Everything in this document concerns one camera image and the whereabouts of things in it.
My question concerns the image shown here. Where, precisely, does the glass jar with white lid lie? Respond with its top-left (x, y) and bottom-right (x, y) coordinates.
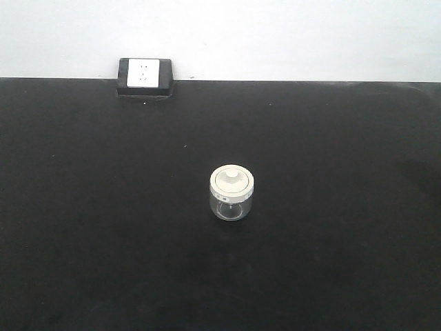
top-left (209, 164), bottom-right (254, 221)

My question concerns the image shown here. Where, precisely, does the black white power socket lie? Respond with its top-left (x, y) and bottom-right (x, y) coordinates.
top-left (116, 58), bottom-right (174, 98)

